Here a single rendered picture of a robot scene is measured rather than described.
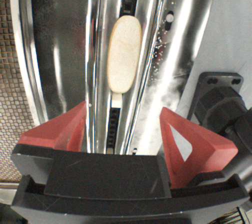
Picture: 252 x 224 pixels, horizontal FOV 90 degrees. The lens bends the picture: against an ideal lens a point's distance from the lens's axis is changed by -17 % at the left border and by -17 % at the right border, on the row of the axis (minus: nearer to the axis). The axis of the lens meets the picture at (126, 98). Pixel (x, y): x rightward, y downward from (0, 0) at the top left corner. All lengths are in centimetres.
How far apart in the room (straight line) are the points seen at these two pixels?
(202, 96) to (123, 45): 16
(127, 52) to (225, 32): 16
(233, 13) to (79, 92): 27
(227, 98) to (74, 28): 24
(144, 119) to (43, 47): 18
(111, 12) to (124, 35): 3
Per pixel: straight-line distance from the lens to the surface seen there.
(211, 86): 27
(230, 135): 20
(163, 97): 21
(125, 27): 17
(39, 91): 20
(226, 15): 26
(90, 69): 18
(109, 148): 31
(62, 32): 22
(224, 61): 28
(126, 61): 18
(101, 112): 23
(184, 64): 20
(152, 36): 17
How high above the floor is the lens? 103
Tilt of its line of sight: 55 degrees down
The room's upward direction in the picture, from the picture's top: 174 degrees clockwise
